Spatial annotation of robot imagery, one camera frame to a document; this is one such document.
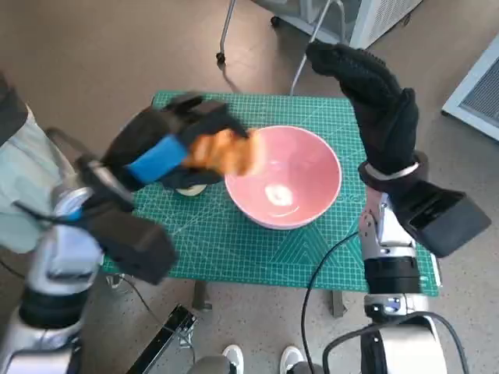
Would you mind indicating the pink bowl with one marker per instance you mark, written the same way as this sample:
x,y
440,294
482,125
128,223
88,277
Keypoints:
x,y
296,187

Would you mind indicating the person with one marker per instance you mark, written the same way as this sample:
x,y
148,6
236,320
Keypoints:
x,y
23,156

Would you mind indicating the pale round toy bread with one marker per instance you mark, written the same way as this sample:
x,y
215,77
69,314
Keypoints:
x,y
191,191

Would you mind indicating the black silver metal rail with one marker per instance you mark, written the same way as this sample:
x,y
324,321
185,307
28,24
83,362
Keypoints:
x,y
175,323

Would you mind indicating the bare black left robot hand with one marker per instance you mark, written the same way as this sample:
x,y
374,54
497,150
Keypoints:
x,y
156,159

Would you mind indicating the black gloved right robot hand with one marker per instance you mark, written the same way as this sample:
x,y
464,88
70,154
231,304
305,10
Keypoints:
x,y
390,128

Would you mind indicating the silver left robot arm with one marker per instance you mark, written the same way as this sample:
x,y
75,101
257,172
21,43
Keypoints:
x,y
58,265

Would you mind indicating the white vent unit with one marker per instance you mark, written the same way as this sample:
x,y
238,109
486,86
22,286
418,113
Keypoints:
x,y
479,89

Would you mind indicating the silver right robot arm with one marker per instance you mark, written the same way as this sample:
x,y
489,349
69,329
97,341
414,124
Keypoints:
x,y
393,276

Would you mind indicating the green cutting mat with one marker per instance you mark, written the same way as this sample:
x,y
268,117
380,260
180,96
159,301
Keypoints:
x,y
234,249

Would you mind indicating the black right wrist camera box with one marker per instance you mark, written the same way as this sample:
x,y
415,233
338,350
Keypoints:
x,y
448,222

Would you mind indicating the orange toasted toy bread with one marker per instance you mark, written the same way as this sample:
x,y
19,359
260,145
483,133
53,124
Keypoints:
x,y
226,152

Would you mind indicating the white shoe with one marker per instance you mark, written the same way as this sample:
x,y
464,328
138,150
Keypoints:
x,y
232,356
290,356

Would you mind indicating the grey metal chair frame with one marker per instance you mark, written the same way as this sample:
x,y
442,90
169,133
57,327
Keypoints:
x,y
306,58

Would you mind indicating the white appliance with grille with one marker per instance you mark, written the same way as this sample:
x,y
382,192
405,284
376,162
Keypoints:
x,y
374,23

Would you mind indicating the grey metal table leg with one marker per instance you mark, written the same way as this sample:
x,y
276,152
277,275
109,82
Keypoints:
x,y
337,303
201,296

